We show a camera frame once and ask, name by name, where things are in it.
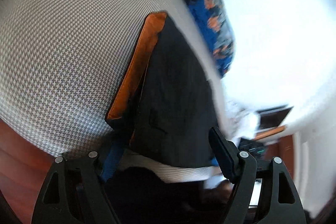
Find black pants with orange lining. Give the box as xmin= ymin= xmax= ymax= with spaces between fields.
xmin=105 ymin=12 xmax=218 ymax=168

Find white polka dot sheet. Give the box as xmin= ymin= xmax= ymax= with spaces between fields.
xmin=226 ymin=101 xmax=260 ymax=146

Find blue dog print blanket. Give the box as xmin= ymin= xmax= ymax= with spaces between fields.
xmin=149 ymin=0 xmax=235 ymax=79

